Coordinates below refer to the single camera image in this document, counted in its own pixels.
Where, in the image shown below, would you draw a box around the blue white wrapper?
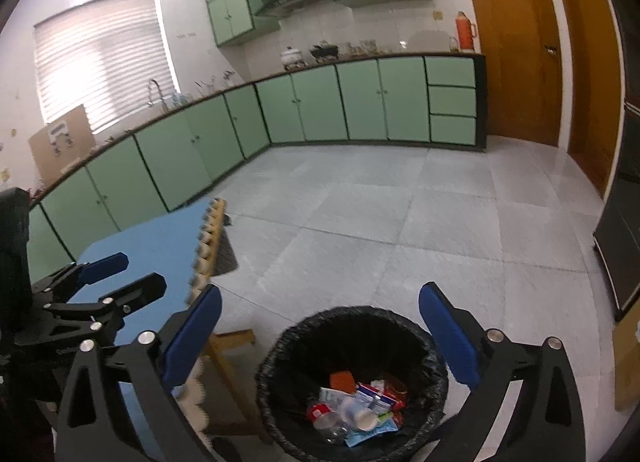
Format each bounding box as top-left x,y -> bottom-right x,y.
345,416 -> 398,448

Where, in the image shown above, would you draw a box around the green white milk carton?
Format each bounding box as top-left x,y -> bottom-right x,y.
355,384 -> 396,416

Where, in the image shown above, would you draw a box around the white blue paper cup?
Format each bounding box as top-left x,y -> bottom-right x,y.
341,396 -> 378,432

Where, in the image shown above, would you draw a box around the orange foam fruit net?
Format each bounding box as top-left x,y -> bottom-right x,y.
330,371 -> 357,394

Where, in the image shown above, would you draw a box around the clear plastic bottle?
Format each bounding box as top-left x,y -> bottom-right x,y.
307,401 -> 348,445

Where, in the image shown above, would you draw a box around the red gold paper bag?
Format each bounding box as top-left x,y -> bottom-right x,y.
382,373 -> 408,411

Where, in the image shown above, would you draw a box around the black trash bin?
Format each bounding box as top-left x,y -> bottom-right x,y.
255,306 -> 448,461

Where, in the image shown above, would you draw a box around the blue felt table mat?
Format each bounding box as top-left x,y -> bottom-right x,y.
72,198 -> 210,346

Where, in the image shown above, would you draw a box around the cardboard box on floor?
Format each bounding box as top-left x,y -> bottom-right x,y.
613,305 -> 640,411

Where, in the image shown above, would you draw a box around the cardboard box on counter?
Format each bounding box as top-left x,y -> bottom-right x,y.
28,104 -> 96,186

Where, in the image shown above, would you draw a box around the black cabinet at right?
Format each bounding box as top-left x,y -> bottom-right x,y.
593,0 -> 639,320

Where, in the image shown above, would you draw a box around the chrome faucet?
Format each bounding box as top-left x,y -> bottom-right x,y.
148,78 -> 168,113

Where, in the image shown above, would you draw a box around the white window blinds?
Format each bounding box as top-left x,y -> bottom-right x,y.
34,0 -> 180,134

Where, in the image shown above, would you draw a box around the white pot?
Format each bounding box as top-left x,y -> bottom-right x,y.
280,46 -> 306,71

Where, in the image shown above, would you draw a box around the green lower cabinets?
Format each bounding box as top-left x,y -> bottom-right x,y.
28,54 -> 487,280

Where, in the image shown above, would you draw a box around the range hood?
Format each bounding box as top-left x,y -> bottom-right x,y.
255,0 -> 325,19

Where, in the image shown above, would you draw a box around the wooden door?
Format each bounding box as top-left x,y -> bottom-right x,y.
472,0 -> 562,146
562,0 -> 622,194

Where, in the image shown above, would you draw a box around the orange thermos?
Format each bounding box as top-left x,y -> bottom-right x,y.
454,11 -> 477,52

